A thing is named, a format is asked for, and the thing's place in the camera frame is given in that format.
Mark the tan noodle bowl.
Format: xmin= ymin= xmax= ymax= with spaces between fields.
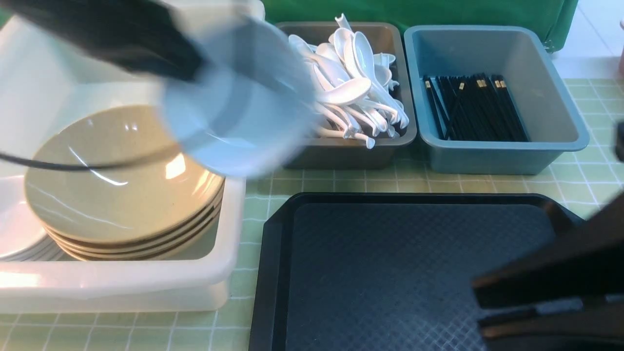
xmin=24 ymin=105 xmax=224 ymax=244

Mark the top stacked tan bowl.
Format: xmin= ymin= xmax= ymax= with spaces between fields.
xmin=44 ymin=193 xmax=223 ymax=254

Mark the white plates stack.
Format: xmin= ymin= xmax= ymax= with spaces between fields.
xmin=0 ymin=175 xmax=64 ymax=262

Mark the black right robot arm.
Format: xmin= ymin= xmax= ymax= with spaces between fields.
xmin=472 ymin=194 xmax=624 ymax=351

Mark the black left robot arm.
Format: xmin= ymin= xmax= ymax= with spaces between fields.
xmin=1 ymin=0 xmax=205 ymax=81

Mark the grey spoon bin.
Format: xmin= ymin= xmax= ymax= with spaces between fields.
xmin=284 ymin=22 xmax=417 ymax=170

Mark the black left camera cable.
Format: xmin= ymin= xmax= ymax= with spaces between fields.
xmin=0 ymin=146 xmax=181 ymax=172

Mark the blue chopstick bin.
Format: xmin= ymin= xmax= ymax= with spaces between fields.
xmin=404 ymin=26 xmax=590 ymax=175

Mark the black serving tray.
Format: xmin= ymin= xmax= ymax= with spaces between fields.
xmin=248 ymin=193 xmax=582 ymax=351

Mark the stacked tan bowl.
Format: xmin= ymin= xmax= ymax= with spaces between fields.
xmin=46 ymin=203 xmax=221 ymax=261
xmin=59 ymin=210 xmax=221 ymax=261
xmin=44 ymin=193 xmax=223 ymax=254

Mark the white square dish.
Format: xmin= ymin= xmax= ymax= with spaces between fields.
xmin=159 ymin=15 xmax=322 ymax=178

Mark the pile of black chopsticks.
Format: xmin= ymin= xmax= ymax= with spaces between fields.
xmin=423 ymin=73 xmax=530 ymax=142

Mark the large white plastic tub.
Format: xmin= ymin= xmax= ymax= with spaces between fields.
xmin=1 ymin=17 xmax=247 ymax=313

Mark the pile of white spoons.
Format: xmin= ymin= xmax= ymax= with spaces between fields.
xmin=288 ymin=14 xmax=410 ymax=149

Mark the green cloth backdrop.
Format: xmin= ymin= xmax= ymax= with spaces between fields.
xmin=263 ymin=0 xmax=579 ymax=53

